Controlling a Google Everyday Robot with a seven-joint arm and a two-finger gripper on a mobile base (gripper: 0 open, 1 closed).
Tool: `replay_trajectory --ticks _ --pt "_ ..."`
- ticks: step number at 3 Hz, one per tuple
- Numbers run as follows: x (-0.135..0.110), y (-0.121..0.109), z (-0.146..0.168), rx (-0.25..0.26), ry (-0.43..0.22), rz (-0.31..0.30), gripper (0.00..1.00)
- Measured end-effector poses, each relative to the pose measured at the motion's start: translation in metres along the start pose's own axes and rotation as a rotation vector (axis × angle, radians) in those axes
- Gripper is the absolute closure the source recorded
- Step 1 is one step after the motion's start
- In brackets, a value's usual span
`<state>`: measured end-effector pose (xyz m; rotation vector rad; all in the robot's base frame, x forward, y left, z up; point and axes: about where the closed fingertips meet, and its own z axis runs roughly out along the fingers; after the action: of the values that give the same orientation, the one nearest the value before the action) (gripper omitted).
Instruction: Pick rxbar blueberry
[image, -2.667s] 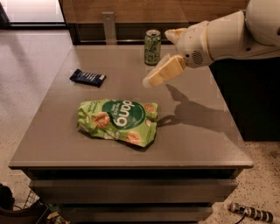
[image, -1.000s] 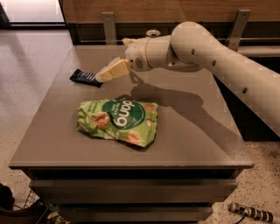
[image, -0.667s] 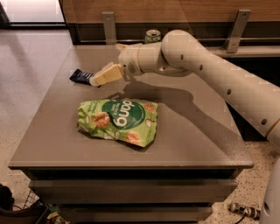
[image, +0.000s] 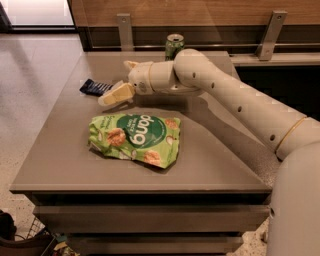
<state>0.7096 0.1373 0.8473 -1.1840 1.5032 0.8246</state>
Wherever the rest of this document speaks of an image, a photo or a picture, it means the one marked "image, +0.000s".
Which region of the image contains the grey table with drawers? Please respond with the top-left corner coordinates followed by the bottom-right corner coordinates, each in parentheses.
top-left (11, 53), bottom-right (278, 256)

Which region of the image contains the right metal bracket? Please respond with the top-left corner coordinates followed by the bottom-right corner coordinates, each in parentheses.
top-left (256, 10), bottom-right (287, 61)

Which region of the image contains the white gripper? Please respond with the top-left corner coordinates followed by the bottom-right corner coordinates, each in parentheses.
top-left (98, 60), bottom-right (154, 107)

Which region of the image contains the green dang chips bag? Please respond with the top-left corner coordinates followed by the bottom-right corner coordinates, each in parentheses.
top-left (88, 114), bottom-right (181, 169)

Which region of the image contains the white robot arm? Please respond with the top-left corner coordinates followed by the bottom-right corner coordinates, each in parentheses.
top-left (98, 49), bottom-right (320, 256)

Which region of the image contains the green soda can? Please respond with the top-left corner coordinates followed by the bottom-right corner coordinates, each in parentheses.
top-left (165, 34), bottom-right (184, 61)

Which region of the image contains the metal bracket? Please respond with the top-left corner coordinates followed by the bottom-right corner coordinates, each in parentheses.
top-left (117, 13), bottom-right (134, 51)
top-left (256, 10), bottom-right (287, 61)

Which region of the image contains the horizontal metal rail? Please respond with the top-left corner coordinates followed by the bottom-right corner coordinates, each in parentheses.
top-left (89, 42), bottom-right (320, 52)

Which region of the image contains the dark blue rxbar wrapper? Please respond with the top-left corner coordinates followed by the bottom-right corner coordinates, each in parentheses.
top-left (79, 79), bottom-right (114, 97)

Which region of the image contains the left metal bracket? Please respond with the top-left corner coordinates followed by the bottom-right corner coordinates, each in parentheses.
top-left (117, 13), bottom-right (134, 51)

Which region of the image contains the dark basket with items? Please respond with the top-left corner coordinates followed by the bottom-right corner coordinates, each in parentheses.
top-left (0, 210), bottom-right (80, 256)

